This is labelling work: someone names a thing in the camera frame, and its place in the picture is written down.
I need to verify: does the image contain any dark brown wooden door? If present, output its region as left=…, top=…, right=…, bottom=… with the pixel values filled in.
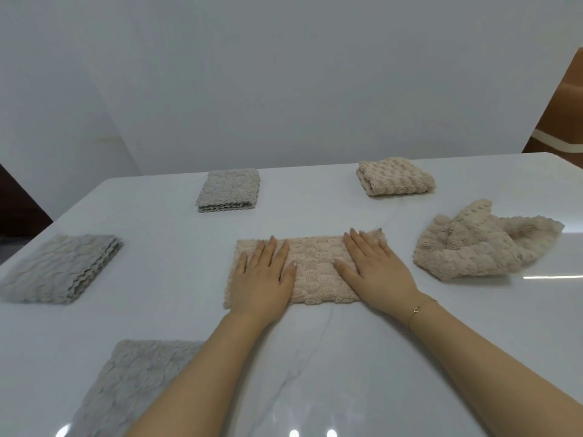
left=0, top=163, right=54, bottom=240

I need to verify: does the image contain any person's right hand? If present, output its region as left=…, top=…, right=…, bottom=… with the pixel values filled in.
left=332, top=228, right=423, bottom=322

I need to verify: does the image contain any beige fluffy towel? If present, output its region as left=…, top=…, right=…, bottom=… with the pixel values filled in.
left=356, top=157, right=437, bottom=198
left=222, top=228, right=390, bottom=311
left=413, top=198, right=565, bottom=283

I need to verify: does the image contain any blue-grey fluffy towel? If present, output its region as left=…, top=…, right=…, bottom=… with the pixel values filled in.
left=68, top=339, right=206, bottom=437

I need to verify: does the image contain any person's right forearm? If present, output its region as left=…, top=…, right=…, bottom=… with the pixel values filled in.
left=406, top=299, right=583, bottom=437

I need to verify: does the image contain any person's left hand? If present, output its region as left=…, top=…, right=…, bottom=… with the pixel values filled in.
left=225, top=235, right=298, bottom=329

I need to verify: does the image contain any white glossy table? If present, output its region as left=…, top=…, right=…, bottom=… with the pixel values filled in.
left=0, top=152, right=583, bottom=437

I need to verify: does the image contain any person's left forearm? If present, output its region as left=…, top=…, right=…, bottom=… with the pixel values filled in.
left=125, top=310, right=292, bottom=437

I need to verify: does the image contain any taupe fluffy towel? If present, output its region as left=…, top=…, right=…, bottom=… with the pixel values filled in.
left=196, top=168, right=261, bottom=214
left=0, top=234, right=124, bottom=305

